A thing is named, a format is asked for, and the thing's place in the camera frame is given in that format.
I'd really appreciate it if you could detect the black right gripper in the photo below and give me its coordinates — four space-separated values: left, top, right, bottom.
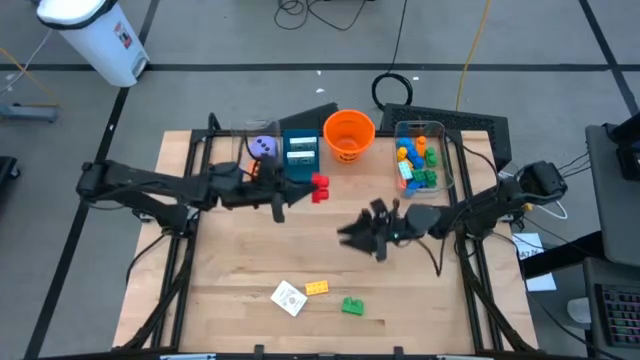
337 197 444 264

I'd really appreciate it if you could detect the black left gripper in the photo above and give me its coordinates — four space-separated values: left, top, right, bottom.
209 153 321 225

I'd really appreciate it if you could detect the red toy block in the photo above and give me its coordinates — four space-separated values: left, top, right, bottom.
310 172 331 205

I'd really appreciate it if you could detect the purple foam die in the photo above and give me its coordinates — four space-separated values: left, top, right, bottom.
248 134 279 160

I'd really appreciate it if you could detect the clear plastic bin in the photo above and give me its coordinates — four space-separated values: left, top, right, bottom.
393 119 454 199
229 118 283 174

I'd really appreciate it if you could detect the card deck brown print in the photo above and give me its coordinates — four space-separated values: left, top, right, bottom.
270 279 309 318

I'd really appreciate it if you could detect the teal plastic bin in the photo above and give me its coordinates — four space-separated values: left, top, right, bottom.
282 128 321 184

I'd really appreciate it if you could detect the green plastic bin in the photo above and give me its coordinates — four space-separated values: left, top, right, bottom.
341 296 366 317

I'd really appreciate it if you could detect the black wedge panel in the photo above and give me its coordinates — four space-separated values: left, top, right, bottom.
277 102 340 132

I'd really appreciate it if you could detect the orange pumpkin bucket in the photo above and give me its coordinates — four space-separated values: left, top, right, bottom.
322 108 377 164

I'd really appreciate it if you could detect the white paper sheet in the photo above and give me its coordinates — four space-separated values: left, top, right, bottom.
510 232 557 293

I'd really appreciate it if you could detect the grey computer mouse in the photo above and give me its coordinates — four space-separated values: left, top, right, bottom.
566 296 592 325

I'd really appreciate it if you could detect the white trash bin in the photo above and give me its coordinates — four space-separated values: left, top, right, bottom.
35 0 150 89

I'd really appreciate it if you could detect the grey side desk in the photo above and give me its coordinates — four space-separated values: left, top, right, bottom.
582 122 640 360

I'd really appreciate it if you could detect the grey floor stand base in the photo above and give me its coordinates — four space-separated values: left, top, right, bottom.
0 102 60 124

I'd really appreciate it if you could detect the backlit computer keyboard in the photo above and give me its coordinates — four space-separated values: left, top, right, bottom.
593 283 640 349

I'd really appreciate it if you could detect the black desk device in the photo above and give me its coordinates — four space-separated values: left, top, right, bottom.
602 112 640 182

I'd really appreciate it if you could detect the black floor object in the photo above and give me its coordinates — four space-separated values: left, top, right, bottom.
0 155 22 201

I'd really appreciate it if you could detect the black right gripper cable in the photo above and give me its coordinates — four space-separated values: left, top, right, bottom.
417 238 449 278

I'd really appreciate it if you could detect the black coiled floor cable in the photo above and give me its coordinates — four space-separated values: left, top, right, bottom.
370 0 414 112

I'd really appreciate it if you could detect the black tangled floor cable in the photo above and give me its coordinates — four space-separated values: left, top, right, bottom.
273 0 374 32

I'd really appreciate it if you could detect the white cable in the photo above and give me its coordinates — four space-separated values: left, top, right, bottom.
524 202 569 221

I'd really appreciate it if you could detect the yellow floor cable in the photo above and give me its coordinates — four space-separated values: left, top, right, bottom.
454 0 494 112

